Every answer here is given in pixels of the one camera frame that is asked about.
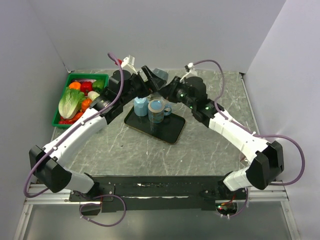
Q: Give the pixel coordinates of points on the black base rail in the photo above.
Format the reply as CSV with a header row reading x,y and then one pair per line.
x,y
118,192

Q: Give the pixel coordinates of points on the green toy pepper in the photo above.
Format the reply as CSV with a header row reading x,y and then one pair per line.
x,y
98,85

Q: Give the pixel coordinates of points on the red toy pepper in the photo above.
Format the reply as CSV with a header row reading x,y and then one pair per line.
x,y
86,87

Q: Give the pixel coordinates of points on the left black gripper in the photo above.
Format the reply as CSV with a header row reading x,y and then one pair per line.
x,y
147,87

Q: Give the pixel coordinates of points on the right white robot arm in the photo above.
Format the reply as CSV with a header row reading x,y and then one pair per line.
x,y
266,159

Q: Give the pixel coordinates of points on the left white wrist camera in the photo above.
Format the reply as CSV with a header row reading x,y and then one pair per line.
x,y
127,64

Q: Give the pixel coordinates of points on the black serving tray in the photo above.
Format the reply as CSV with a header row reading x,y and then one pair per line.
x,y
167,131

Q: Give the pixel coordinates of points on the toy cabbage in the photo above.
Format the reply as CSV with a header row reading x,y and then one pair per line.
x,y
70,103

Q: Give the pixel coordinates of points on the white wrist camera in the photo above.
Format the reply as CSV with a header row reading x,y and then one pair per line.
x,y
190,71
127,64

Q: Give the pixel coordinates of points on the dark grey mug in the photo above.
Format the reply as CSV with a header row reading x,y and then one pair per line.
x,y
161,74

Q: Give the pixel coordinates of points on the orange toy carrot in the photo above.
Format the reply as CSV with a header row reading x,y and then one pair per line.
x,y
77,116

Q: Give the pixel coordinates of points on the light blue hexagonal mug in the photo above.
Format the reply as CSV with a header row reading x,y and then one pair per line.
x,y
140,106

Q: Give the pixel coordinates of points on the red toy chili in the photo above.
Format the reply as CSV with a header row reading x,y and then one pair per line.
x,y
65,122

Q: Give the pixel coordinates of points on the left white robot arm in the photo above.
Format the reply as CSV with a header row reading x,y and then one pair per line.
x,y
48,163

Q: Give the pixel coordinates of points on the green plastic crate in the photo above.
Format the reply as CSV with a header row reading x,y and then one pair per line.
x,y
79,77

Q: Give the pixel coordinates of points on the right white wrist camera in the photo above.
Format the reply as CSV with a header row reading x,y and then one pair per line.
x,y
190,71

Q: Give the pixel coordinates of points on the blue mug tan rim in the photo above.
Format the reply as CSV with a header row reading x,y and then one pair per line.
x,y
158,110

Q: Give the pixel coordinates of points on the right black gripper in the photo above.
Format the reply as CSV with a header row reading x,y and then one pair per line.
x,y
168,92

